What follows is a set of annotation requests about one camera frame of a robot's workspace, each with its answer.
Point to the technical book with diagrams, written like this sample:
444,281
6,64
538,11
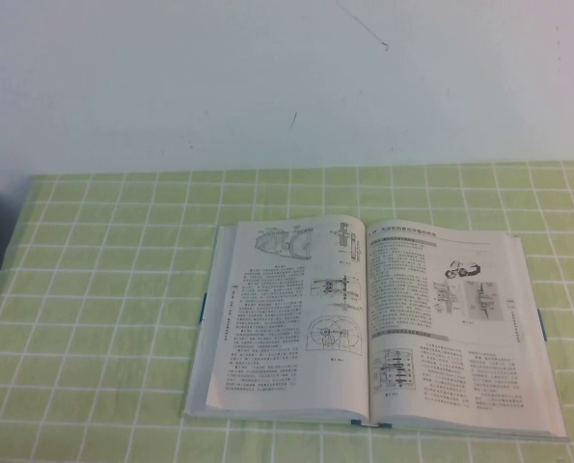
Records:
363,328

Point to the green white checkered tablecloth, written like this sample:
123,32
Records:
98,289

